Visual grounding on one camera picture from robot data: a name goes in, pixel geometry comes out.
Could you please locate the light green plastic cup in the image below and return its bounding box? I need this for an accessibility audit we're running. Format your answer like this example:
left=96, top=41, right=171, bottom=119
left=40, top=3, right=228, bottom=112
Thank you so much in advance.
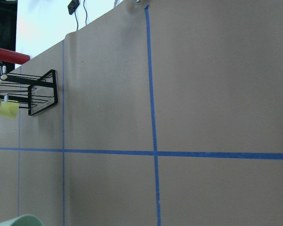
left=0, top=214, right=44, bottom=226

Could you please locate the yellow plastic cup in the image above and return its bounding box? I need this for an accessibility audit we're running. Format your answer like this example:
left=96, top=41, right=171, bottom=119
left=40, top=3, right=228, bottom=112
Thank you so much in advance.
left=0, top=99, right=19, bottom=119

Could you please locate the red cylindrical bar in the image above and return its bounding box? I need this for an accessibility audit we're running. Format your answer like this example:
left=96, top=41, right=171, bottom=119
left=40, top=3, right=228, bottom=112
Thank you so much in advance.
left=0, top=48, right=30, bottom=65

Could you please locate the black wire cup rack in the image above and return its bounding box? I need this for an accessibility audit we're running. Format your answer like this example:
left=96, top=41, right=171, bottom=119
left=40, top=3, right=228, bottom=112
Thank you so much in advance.
left=0, top=69, right=58, bottom=116

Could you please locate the black hanging cable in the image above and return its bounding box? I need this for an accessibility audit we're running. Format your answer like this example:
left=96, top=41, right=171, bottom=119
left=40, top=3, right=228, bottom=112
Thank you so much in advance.
left=67, top=0, right=90, bottom=32

